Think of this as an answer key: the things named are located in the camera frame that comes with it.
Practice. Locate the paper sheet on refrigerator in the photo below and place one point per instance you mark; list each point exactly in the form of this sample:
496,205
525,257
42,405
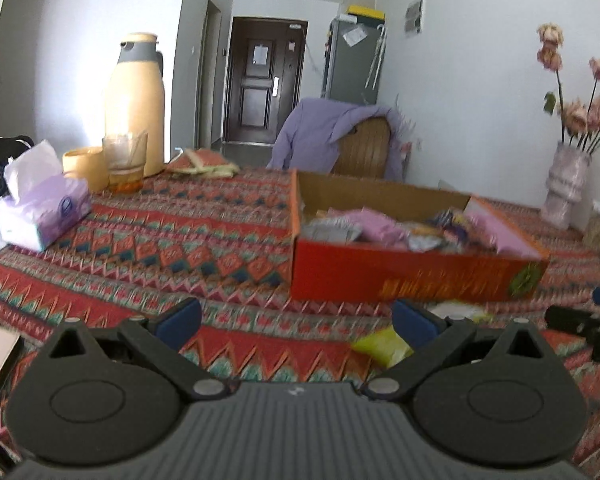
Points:
355,36

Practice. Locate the white folded umbrella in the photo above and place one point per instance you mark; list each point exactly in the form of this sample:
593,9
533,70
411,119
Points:
377,55

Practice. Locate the yellow-green snack packet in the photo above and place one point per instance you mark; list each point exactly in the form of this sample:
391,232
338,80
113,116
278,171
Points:
380,345

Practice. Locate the white textured vase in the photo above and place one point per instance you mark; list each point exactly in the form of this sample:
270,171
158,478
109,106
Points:
565,185

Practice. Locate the cream round cup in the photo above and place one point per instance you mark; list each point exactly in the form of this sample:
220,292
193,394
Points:
82,170

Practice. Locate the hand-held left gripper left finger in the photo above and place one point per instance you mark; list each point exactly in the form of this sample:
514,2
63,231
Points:
180,320

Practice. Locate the glass cup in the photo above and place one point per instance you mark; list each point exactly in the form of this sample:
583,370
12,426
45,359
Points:
124,170

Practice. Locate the dried pink roses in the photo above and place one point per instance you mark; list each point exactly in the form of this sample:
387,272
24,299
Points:
587,115

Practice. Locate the purple tissue pack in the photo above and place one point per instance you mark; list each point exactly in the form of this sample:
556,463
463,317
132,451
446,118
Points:
45,215

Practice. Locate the white wall panel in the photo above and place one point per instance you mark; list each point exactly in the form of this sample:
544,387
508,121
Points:
415,16

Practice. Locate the red cardboard box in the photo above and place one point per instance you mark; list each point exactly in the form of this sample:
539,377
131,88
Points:
380,275

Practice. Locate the wooden chair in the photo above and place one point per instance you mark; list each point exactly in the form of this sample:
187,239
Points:
365,150

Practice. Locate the yellow white snack packet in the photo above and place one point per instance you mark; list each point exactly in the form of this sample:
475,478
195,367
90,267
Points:
460,310

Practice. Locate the dark brown door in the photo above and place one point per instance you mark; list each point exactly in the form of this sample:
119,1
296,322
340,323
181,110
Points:
250,100

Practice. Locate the silver white snack packet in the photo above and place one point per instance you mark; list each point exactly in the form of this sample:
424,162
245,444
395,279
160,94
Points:
330,232

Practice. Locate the cream thermos jug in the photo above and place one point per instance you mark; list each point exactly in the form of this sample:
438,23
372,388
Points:
135,110

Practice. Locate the colourful printed snack packet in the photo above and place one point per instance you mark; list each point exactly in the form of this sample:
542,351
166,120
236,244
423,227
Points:
450,220

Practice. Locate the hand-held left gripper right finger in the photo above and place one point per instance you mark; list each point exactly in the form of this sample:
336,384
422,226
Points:
412,322

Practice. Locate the grey refrigerator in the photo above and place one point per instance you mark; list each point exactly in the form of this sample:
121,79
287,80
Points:
350,70

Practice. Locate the pink snack packet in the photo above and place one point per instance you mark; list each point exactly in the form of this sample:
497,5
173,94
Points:
375,225

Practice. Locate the yellow box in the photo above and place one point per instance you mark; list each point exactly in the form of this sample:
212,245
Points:
365,11

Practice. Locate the purple jacket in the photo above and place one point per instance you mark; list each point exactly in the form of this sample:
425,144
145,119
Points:
310,130

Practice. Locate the white wall socket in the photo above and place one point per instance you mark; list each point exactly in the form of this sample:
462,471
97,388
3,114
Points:
420,145

